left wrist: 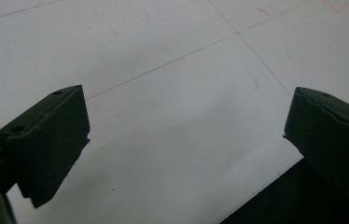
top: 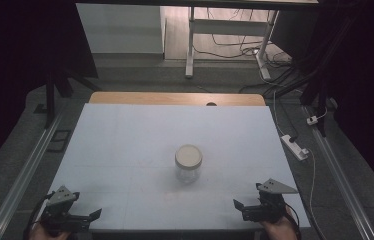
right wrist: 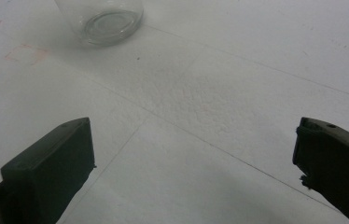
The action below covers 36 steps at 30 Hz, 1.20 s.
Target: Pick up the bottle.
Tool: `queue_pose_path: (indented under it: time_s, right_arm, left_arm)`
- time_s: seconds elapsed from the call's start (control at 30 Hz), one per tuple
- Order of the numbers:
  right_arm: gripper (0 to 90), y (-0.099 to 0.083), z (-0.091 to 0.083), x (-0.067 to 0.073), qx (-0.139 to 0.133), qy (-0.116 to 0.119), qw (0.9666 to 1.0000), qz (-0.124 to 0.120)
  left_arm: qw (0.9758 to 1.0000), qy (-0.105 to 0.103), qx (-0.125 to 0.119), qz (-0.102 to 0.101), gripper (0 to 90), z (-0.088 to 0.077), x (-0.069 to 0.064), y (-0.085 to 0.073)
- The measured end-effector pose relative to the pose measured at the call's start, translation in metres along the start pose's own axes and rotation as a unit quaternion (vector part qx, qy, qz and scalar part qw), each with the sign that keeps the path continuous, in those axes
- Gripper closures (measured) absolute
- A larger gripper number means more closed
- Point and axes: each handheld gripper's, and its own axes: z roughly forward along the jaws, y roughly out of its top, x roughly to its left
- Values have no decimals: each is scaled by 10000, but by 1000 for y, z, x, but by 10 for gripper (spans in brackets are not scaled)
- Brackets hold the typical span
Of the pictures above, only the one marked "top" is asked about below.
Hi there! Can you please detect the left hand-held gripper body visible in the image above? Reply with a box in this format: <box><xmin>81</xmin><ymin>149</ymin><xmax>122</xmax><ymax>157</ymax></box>
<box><xmin>39</xmin><ymin>185</ymin><xmax>91</xmax><ymax>234</ymax></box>

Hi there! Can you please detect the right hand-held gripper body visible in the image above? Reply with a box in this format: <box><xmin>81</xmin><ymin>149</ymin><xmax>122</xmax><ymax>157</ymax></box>
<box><xmin>242</xmin><ymin>178</ymin><xmax>299</xmax><ymax>223</ymax></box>

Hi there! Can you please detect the clear glass jar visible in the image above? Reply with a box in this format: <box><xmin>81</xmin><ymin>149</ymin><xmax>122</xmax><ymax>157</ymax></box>
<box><xmin>175</xmin><ymin>162</ymin><xmax>203</xmax><ymax>184</ymax></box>

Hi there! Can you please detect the beige round jar lid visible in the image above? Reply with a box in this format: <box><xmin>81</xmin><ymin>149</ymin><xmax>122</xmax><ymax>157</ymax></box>
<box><xmin>174</xmin><ymin>144</ymin><xmax>204</xmax><ymax>171</ymax></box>

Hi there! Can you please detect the person's left hand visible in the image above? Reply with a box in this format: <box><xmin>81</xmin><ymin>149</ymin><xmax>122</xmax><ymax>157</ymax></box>
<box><xmin>29</xmin><ymin>222</ymin><xmax>72</xmax><ymax>240</ymax></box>

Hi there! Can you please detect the person's right hand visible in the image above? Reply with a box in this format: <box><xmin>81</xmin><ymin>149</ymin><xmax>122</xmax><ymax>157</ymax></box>
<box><xmin>260</xmin><ymin>205</ymin><xmax>299</xmax><ymax>240</ymax></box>

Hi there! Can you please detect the white power strip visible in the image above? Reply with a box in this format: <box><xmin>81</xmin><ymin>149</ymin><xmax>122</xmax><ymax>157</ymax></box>
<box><xmin>280</xmin><ymin>134</ymin><xmax>310</xmax><ymax>162</ymax></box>

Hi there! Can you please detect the white table sheet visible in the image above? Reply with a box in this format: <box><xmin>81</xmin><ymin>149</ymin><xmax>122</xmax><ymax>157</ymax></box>
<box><xmin>43</xmin><ymin>102</ymin><xmax>311</xmax><ymax>232</ymax></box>

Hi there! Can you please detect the black metal stand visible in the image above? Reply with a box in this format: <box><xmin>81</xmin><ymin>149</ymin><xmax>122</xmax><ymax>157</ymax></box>
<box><xmin>298</xmin><ymin>16</ymin><xmax>356</xmax><ymax>138</ymax></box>
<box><xmin>33</xmin><ymin>64</ymin><xmax>103</xmax><ymax>130</ymax></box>

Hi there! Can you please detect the wooden table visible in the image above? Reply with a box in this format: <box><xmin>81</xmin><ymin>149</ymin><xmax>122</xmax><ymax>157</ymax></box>
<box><xmin>88</xmin><ymin>91</ymin><xmax>267</xmax><ymax>107</ymax></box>

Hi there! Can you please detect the black curtain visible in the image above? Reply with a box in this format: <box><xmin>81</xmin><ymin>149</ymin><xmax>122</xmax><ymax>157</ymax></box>
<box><xmin>0</xmin><ymin>0</ymin><xmax>99</xmax><ymax>183</ymax></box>
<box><xmin>270</xmin><ymin>0</ymin><xmax>374</xmax><ymax>208</ymax></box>

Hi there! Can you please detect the white-legged desk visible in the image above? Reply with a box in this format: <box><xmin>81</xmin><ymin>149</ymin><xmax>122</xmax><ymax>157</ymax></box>
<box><xmin>74</xmin><ymin>0</ymin><xmax>320</xmax><ymax>81</ymax></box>

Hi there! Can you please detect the white partition panel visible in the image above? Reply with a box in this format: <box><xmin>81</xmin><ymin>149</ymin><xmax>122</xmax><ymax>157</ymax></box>
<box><xmin>75</xmin><ymin>3</ymin><xmax>165</xmax><ymax>55</ymax></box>

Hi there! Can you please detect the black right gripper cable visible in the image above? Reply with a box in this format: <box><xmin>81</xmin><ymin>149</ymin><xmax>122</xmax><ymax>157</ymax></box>
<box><xmin>283</xmin><ymin>199</ymin><xmax>302</xmax><ymax>236</ymax></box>

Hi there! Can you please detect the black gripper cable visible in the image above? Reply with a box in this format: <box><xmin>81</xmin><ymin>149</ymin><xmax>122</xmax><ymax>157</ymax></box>
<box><xmin>24</xmin><ymin>191</ymin><xmax>57</xmax><ymax>240</ymax></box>
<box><xmin>283</xmin><ymin>199</ymin><xmax>302</xmax><ymax>236</ymax></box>

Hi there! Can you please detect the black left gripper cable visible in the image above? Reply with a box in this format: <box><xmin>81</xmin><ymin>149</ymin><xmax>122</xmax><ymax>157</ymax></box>
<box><xmin>24</xmin><ymin>191</ymin><xmax>57</xmax><ymax>240</ymax></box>

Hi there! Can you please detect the aluminium floor rail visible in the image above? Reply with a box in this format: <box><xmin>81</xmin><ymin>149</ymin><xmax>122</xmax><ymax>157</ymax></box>
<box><xmin>302</xmin><ymin>105</ymin><xmax>374</xmax><ymax>240</ymax></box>
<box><xmin>0</xmin><ymin>111</ymin><xmax>65</xmax><ymax>240</ymax></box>

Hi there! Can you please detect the white power strip cable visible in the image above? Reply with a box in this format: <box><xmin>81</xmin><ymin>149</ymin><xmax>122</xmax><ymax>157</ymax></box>
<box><xmin>303</xmin><ymin>148</ymin><xmax>318</xmax><ymax>214</ymax></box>

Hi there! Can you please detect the black rectangular floor frame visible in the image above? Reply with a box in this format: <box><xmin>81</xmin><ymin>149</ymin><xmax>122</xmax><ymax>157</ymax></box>
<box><xmin>46</xmin><ymin>129</ymin><xmax>73</xmax><ymax>154</ymax></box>

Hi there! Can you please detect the tangle of floor cables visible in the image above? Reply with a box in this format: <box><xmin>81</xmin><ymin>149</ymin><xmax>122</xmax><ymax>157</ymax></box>
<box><xmin>193</xmin><ymin>8</ymin><xmax>309</xmax><ymax>98</ymax></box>

